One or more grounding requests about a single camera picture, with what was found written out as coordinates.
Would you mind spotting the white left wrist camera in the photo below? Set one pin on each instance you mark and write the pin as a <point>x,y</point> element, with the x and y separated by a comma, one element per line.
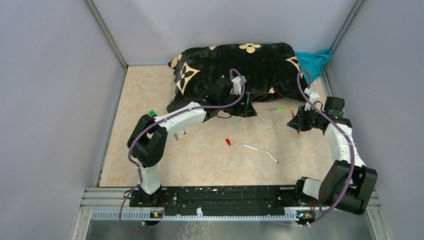
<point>238,83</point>

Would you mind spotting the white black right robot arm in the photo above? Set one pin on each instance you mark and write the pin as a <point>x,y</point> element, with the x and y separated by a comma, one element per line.
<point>349,183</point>

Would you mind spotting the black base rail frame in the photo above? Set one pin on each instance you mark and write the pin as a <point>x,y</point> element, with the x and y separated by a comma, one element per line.
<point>202,203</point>

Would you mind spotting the white marker with red tip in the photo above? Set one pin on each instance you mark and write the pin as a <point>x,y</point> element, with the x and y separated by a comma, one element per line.
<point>271,156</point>

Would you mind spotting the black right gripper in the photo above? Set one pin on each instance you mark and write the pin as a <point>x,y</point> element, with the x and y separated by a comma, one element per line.
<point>301,124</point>

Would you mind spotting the clear highlighter with green cap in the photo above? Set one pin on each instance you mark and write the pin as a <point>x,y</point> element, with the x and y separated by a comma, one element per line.
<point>277,109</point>

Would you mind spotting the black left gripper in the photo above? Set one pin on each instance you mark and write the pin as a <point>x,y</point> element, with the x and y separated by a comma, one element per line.
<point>247,108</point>

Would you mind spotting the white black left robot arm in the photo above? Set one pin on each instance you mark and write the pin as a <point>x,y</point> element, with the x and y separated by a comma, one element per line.
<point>146,145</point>

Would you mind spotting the black marker with green tip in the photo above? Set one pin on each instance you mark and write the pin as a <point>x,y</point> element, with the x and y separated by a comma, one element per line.
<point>152,114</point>

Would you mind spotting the teal cloth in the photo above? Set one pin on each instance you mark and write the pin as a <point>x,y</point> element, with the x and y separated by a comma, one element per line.
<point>314,63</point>

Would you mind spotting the white pen with green tip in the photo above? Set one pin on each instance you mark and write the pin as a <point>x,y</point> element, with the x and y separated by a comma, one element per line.
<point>250,147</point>

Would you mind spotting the white pen with red cap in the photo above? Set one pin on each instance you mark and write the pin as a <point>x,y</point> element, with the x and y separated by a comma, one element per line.
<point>228,141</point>

